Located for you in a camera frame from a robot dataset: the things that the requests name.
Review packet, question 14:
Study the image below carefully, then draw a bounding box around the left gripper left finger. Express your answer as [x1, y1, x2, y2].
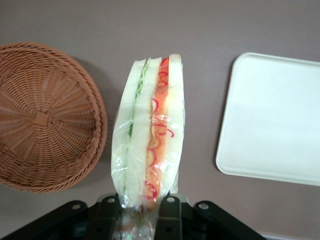
[87, 194, 122, 240]

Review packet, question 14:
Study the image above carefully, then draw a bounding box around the round brown wicker basket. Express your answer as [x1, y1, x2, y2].
[0, 41, 108, 194]

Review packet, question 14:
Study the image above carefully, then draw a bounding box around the beige plastic tray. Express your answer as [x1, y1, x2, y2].
[215, 51, 320, 187]

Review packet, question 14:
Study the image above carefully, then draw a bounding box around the triangle sandwich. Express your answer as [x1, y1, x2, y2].
[110, 52, 186, 240]

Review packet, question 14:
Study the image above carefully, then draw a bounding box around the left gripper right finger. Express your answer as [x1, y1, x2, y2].
[153, 194, 182, 240]

